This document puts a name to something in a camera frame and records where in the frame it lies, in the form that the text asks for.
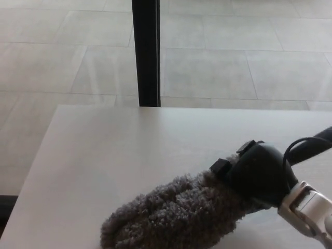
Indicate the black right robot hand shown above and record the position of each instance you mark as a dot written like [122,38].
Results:
[259,176]

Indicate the grey fluffy microfibre duster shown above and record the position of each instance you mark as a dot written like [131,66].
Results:
[168,215]

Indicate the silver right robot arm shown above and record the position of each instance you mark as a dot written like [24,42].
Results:
[308,207]

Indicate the black vertical frame post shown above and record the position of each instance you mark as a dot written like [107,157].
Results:
[147,52]

